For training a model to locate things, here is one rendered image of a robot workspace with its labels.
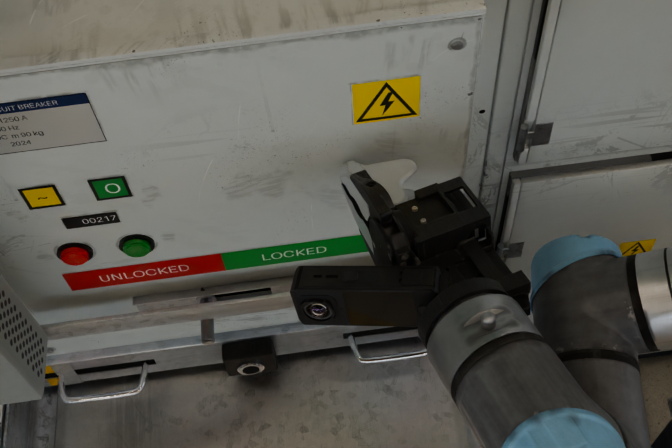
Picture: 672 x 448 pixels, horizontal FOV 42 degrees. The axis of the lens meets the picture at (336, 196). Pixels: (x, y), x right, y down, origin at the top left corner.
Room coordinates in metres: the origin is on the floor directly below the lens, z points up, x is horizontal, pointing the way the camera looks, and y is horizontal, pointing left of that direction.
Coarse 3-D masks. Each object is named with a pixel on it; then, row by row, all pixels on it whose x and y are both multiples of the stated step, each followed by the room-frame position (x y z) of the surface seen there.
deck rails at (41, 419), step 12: (48, 396) 0.42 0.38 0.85; (12, 408) 0.39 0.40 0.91; (24, 408) 0.40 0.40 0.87; (36, 408) 0.41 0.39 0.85; (48, 408) 0.41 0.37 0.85; (12, 420) 0.38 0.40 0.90; (24, 420) 0.39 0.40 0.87; (36, 420) 0.39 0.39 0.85; (48, 420) 0.39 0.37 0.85; (12, 432) 0.36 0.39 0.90; (24, 432) 0.37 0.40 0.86; (36, 432) 0.38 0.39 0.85; (48, 432) 0.38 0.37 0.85; (468, 432) 0.33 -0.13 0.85; (12, 444) 0.35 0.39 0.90; (24, 444) 0.36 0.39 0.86; (36, 444) 0.36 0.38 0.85; (48, 444) 0.36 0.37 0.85
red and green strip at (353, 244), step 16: (320, 240) 0.45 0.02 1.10; (336, 240) 0.45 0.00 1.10; (352, 240) 0.46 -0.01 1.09; (208, 256) 0.45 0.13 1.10; (224, 256) 0.45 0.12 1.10; (240, 256) 0.45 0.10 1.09; (256, 256) 0.45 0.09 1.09; (272, 256) 0.45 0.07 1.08; (288, 256) 0.45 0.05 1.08; (304, 256) 0.45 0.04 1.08; (320, 256) 0.45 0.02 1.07; (80, 272) 0.44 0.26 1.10; (96, 272) 0.45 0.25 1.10; (112, 272) 0.45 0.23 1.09; (128, 272) 0.45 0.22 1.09; (144, 272) 0.45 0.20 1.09; (160, 272) 0.45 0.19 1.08; (176, 272) 0.45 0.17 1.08; (192, 272) 0.45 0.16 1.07; (208, 272) 0.45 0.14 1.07; (80, 288) 0.44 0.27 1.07
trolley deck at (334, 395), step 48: (96, 384) 0.43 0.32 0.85; (192, 384) 0.42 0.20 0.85; (240, 384) 0.42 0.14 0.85; (288, 384) 0.41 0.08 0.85; (336, 384) 0.40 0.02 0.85; (384, 384) 0.40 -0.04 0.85; (432, 384) 0.39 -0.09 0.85; (0, 432) 0.38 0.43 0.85; (96, 432) 0.37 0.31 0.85; (144, 432) 0.37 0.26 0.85; (192, 432) 0.36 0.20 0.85; (240, 432) 0.36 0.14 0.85; (288, 432) 0.35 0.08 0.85; (336, 432) 0.34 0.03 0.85; (384, 432) 0.34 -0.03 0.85; (432, 432) 0.33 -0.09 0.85
